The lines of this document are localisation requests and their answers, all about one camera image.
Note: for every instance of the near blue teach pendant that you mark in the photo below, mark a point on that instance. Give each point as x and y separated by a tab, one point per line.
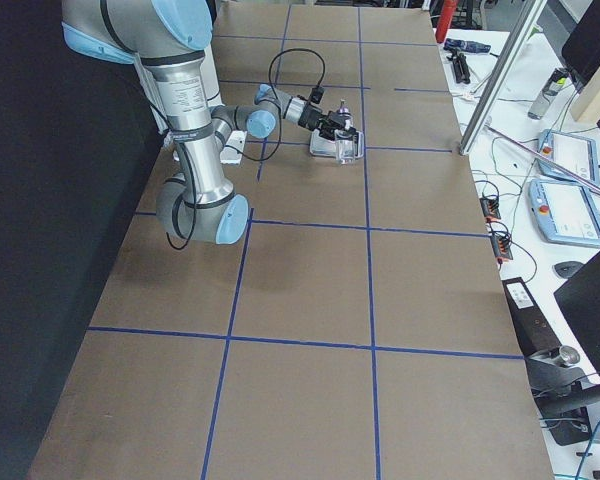
564	213

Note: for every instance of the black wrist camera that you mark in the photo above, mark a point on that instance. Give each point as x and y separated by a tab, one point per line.
316	94

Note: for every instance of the aluminium frame post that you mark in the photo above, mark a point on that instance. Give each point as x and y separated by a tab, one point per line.
511	50

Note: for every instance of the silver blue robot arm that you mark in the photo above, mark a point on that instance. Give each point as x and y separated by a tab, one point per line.
169	39

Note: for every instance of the black power adapter box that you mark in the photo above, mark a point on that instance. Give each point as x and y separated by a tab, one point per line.
533	331

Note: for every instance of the black computer mouse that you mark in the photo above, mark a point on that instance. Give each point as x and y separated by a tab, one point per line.
566	269

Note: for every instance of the blue teach pendant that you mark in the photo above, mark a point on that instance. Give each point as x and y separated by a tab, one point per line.
564	213
576	153

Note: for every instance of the silver digital kitchen scale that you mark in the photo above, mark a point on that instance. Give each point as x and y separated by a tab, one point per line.
322	147

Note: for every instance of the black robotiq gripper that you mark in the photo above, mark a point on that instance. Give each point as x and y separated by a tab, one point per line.
310	118

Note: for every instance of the clear glass sauce bottle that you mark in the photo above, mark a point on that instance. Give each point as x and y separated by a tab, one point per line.
349	145

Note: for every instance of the far blue teach pendant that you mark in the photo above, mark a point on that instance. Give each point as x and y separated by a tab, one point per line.
576	153

